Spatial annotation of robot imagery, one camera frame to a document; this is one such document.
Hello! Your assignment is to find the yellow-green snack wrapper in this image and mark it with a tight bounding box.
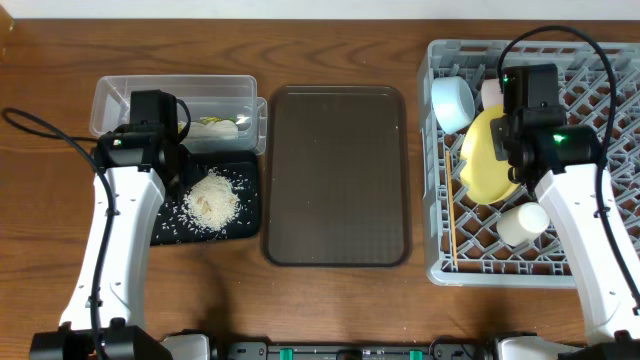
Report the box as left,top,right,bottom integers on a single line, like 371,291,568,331
187,117,247,140

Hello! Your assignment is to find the white cup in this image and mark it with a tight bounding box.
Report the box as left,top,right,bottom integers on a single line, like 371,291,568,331
496,202,550,247

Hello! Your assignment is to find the white rice pile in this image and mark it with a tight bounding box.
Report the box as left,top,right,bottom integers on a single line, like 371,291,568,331
158,169,247,235

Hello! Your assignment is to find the blue bowl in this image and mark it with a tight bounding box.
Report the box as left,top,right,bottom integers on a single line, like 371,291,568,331
431,76,475,134

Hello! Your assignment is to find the wooden chopstick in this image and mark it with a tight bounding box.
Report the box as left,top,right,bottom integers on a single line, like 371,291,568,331
445,150,458,269

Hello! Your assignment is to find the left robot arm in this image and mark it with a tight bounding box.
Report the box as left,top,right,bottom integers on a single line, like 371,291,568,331
2,90,217,360

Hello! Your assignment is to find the yellow plate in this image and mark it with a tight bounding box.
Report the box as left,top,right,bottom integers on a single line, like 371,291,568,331
460,105,518,205

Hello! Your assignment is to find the black food-waste tray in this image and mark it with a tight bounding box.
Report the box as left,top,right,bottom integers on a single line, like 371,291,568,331
151,151,261,246

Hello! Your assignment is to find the clear plastic waste bin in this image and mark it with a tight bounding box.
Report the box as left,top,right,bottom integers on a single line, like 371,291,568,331
89,75,268,155

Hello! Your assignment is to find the grey dishwasher rack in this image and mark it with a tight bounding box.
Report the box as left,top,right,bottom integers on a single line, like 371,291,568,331
417,40,611,289

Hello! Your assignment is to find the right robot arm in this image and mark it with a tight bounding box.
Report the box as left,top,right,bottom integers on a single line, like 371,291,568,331
485,64,639,359

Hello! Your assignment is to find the black rail with green clips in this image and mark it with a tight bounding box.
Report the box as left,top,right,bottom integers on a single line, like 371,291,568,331
225,339,498,360

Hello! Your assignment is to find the brown serving tray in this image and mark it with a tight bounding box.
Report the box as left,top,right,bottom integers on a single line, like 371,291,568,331
261,85,412,268

